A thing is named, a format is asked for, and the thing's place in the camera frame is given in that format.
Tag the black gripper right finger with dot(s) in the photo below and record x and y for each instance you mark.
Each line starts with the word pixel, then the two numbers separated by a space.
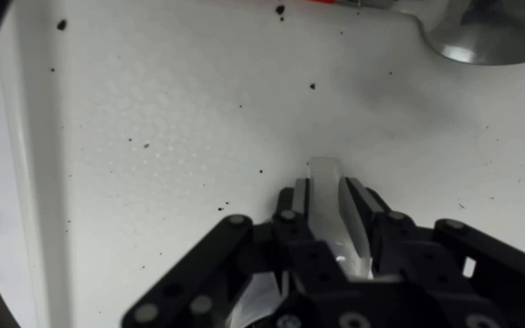
pixel 456 262

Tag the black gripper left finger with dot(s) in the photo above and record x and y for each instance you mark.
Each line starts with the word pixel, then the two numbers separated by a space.
pixel 226 262

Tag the white plastic tray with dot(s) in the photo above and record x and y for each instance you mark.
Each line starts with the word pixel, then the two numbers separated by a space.
pixel 153 153

